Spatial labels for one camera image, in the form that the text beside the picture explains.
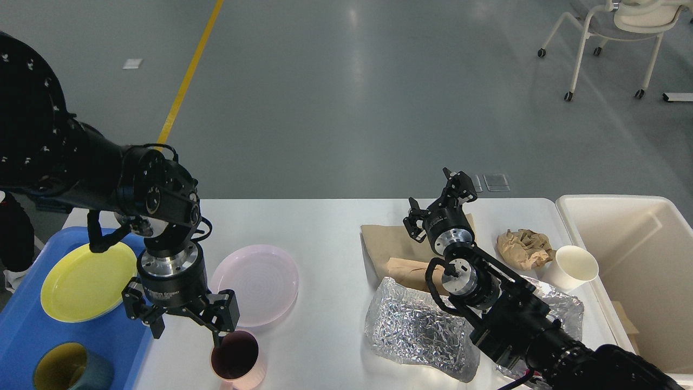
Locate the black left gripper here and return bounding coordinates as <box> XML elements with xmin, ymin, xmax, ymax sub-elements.
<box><xmin>121</xmin><ymin>242</ymin><xmax>240</xmax><ymax>347</ymax></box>

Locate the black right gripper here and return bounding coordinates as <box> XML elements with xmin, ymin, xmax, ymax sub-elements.
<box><xmin>403</xmin><ymin>167</ymin><xmax>478</xmax><ymax>255</ymax></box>

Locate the pink mug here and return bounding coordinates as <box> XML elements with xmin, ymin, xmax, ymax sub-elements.
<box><xmin>210</xmin><ymin>330</ymin><xmax>267</xmax><ymax>389</ymax></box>

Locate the pink plate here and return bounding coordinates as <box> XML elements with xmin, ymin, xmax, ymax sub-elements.
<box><xmin>208</xmin><ymin>245</ymin><xmax>299</xmax><ymax>328</ymax></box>

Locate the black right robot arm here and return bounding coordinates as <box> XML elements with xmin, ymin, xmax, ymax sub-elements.
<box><xmin>403</xmin><ymin>168</ymin><xmax>680</xmax><ymax>389</ymax></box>

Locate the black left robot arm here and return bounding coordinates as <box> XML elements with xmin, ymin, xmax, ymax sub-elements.
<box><xmin>1</xmin><ymin>32</ymin><xmax>240</xmax><ymax>348</ymax></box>

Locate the brown paper bag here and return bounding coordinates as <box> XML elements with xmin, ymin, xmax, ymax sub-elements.
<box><xmin>361</xmin><ymin>225</ymin><xmax>443</xmax><ymax>293</ymax></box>

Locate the yellow plate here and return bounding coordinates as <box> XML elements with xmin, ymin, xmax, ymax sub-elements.
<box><xmin>40</xmin><ymin>243</ymin><xmax>136</xmax><ymax>323</ymax></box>

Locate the crumpled brown paper ball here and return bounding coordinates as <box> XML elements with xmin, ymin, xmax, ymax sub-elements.
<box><xmin>496</xmin><ymin>228</ymin><xmax>556</xmax><ymax>271</ymax></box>

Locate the dark teal mug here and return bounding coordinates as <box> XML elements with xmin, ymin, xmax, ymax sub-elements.
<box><xmin>32</xmin><ymin>342</ymin><xmax>114</xmax><ymax>389</ymax></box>

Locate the crumpled silver foil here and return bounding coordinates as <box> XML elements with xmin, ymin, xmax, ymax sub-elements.
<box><xmin>364</xmin><ymin>276</ymin><xmax>584</xmax><ymax>383</ymax></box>

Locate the white paper cup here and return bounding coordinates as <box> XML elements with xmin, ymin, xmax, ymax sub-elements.
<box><xmin>541</xmin><ymin>246</ymin><xmax>599</xmax><ymax>293</ymax></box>

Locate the blue plastic tray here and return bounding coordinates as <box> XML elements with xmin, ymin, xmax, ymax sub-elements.
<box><xmin>1</xmin><ymin>227</ymin><xmax>176</xmax><ymax>389</ymax></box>

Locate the beige plastic bin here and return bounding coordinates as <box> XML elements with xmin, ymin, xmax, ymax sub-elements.
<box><xmin>556</xmin><ymin>195</ymin><xmax>692</xmax><ymax>389</ymax></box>

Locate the white rolling chair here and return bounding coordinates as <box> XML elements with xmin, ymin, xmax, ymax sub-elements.
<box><xmin>537</xmin><ymin>1</ymin><xmax>691</xmax><ymax>102</ymax></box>

